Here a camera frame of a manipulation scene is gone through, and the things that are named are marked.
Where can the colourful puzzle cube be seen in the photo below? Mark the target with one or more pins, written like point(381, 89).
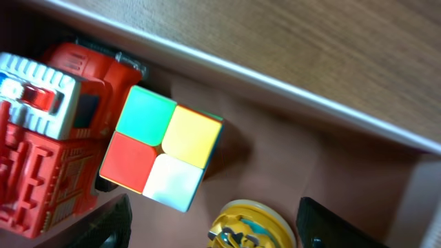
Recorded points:
point(160, 148)

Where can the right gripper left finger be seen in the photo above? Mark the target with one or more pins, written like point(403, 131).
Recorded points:
point(107, 226)

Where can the white box pink inside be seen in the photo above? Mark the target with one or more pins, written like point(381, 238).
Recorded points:
point(338, 101)

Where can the yellow round spinner toy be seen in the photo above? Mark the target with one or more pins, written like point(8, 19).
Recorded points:
point(251, 224)

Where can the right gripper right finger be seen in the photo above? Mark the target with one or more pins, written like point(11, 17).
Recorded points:
point(319, 227)

